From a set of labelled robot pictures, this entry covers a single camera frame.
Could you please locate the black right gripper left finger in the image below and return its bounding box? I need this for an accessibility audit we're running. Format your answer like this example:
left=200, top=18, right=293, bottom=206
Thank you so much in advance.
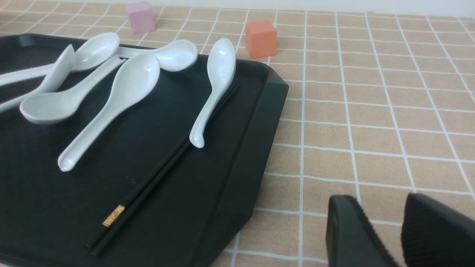
left=326, top=195, right=399, bottom=267

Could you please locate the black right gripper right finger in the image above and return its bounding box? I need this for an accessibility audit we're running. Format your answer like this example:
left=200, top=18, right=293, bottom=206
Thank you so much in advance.
left=401, top=193, right=475, bottom=267

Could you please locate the black chopstick gold band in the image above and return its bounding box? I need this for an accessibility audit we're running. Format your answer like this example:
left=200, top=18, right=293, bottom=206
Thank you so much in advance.
left=85, top=83, right=238, bottom=250

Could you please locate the black chopstick plain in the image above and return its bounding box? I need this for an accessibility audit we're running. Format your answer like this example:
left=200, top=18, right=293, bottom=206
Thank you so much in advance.
left=91, top=85, right=241, bottom=257

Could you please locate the black plastic tray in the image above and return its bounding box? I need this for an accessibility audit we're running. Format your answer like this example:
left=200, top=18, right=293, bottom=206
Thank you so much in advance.
left=0, top=55, right=289, bottom=267

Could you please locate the orange cube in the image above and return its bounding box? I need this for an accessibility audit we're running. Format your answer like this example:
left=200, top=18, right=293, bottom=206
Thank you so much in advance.
left=245, top=20, right=278, bottom=59

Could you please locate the white ceramic spoon rightmost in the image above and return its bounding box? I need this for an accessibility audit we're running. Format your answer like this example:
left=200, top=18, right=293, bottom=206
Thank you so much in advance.
left=189, top=38, right=236, bottom=148

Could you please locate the white ceramic spoon horizontal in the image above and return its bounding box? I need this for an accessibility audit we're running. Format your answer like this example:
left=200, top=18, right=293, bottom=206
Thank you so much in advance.
left=117, top=39, right=197, bottom=72

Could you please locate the white ceramic spoon long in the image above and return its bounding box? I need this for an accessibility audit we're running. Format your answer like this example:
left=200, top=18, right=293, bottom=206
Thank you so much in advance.
left=58, top=53, right=161, bottom=171

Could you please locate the pink cube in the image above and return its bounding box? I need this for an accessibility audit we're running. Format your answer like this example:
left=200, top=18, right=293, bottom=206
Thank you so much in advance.
left=125, top=1, right=156, bottom=35

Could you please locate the white ceramic spoon top-left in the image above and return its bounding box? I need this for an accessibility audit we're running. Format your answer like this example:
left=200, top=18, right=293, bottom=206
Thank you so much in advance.
left=0, top=32, right=120, bottom=86

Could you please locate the white ceramic spoon inverted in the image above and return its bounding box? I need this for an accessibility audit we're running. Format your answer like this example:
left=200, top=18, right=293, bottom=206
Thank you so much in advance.
left=19, top=56, right=126, bottom=125

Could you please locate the white ceramic spoon left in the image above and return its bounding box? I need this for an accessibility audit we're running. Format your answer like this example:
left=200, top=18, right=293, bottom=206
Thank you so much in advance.
left=0, top=44, right=76, bottom=113

